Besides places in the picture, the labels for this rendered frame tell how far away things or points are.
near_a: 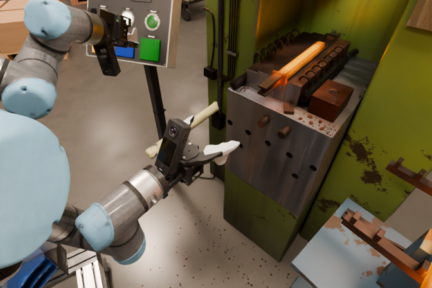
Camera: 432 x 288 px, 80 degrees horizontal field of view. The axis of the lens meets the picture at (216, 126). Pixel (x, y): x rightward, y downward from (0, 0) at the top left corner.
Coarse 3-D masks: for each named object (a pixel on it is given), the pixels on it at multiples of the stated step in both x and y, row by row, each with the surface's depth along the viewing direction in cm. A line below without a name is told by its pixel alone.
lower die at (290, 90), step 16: (304, 32) 111; (288, 48) 100; (304, 48) 98; (336, 48) 97; (256, 64) 91; (272, 64) 89; (304, 64) 87; (320, 64) 88; (256, 80) 88; (288, 80) 81; (304, 80) 81; (288, 96) 83
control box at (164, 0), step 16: (96, 0) 94; (112, 0) 93; (128, 0) 92; (160, 0) 89; (176, 0) 90; (144, 16) 91; (160, 16) 90; (176, 16) 93; (128, 32) 94; (144, 32) 92; (160, 32) 91; (176, 32) 95; (176, 48) 98; (160, 64) 93
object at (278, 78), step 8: (312, 48) 94; (320, 48) 96; (304, 56) 89; (288, 64) 85; (296, 64) 85; (272, 72) 81; (280, 72) 81; (288, 72) 81; (264, 80) 77; (272, 80) 77; (280, 80) 80; (264, 88) 74; (272, 88) 78; (264, 96) 76
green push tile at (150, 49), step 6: (144, 42) 92; (150, 42) 92; (156, 42) 91; (144, 48) 93; (150, 48) 92; (156, 48) 92; (144, 54) 93; (150, 54) 93; (156, 54) 92; (156, 60) 93
